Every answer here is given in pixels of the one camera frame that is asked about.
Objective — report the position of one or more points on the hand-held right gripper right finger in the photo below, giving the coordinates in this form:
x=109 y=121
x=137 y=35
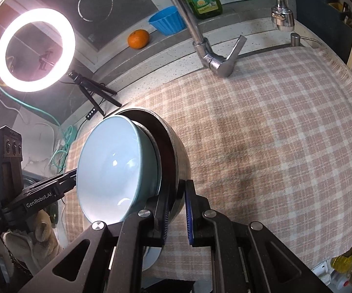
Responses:
x=189 y=216

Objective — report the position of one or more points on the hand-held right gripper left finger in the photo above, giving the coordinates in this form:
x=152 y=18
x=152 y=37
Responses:
x=159 y=216

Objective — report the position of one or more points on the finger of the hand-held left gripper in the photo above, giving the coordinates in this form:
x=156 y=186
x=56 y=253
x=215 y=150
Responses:
x=66 y=178

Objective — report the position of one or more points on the floral white plate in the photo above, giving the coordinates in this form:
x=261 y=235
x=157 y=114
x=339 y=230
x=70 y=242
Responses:
x=151 y=258

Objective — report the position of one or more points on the light blue bowl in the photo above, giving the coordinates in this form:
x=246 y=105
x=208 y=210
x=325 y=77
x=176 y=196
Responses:
x=109 y=164

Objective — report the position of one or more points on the large steel bowl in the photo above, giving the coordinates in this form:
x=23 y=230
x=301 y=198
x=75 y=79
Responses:
x=179 y=155

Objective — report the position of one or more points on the person's left hand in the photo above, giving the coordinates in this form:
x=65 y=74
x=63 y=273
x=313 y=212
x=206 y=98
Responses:
x=26 y=244

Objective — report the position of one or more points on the black tripod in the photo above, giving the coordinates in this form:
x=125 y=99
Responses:
x=78 y=77

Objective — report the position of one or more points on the plaid cloth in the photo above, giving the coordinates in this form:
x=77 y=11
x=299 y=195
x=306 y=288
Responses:
x=255 y=128

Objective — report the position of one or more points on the chrome faucet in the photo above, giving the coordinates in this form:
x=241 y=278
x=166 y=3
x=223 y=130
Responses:
x=215 y=64

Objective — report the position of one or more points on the orange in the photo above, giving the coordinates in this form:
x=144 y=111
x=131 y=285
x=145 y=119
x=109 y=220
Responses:
x=138 y=39

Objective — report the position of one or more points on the colourful plastic toy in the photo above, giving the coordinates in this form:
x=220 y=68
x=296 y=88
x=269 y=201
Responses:
x=347 y=262

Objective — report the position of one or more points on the blue fluted cup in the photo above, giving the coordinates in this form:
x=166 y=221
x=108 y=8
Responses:
x=166 y=21

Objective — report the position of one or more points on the chrome cylinder knob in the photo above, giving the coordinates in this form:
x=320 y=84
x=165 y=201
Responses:
x=295 y=39

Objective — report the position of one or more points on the dark knife holder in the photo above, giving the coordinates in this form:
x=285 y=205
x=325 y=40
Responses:
x=316 y=3

